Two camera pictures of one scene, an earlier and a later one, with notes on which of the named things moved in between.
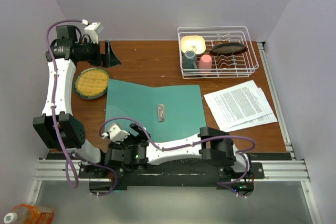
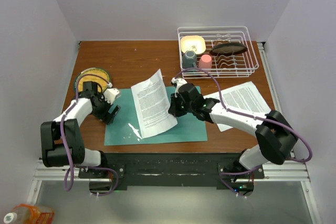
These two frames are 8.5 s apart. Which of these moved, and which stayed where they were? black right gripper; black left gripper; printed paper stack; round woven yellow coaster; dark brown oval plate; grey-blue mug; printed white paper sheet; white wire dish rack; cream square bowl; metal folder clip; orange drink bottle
Moved: metal folder clip; printed white paper sheet; black right gripper; black left gripper
Stayed: orange drink bottle; grey-blue mug; round woven yellow coaster; cream square bowl; dark brown oval plate; white wire dish rack; printed paper stack
